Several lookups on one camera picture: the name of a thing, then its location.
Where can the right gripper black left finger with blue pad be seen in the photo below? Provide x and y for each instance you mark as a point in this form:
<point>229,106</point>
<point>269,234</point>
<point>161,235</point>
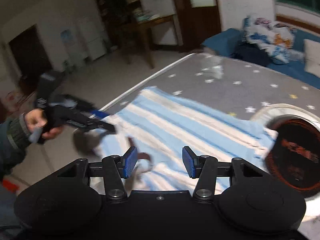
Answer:
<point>116,168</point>

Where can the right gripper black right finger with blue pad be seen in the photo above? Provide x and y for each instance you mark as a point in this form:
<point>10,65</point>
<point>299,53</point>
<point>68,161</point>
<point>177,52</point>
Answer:
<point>203,168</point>

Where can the blue striped shirt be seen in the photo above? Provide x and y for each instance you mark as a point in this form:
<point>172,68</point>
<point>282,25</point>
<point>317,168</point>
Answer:
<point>160,125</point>

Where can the dark sleeved left forearm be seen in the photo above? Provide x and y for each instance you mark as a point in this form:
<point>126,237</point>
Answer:
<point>14,141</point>

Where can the left hand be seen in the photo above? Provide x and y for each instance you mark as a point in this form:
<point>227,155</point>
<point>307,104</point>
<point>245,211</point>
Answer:
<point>35,119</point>

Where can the white refrigerator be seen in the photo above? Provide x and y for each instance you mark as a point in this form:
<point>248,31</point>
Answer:
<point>92,38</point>

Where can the grey star tablecloth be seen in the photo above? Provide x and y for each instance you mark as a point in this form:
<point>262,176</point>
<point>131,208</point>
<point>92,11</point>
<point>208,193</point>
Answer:
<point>240,89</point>

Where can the black round induction cooker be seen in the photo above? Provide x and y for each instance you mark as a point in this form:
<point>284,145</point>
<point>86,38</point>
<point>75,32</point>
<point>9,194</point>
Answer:
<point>294,158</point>

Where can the wooden desk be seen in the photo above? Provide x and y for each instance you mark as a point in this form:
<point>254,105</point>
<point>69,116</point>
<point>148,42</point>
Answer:
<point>142,28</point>

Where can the dark wooden shelf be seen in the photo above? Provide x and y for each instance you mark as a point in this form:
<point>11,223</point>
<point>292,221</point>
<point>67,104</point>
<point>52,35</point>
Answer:
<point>120,18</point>

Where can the blue sofa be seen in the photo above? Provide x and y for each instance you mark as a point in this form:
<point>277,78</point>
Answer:
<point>230,43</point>

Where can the butterfly pillow left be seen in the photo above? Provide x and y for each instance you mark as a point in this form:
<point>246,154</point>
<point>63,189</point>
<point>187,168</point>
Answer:
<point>273,37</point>

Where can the brown wooden door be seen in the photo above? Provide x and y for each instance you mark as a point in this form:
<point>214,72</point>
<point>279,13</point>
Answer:
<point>197,21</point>

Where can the beige pillow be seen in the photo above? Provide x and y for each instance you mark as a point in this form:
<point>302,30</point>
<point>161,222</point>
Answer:
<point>312,57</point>

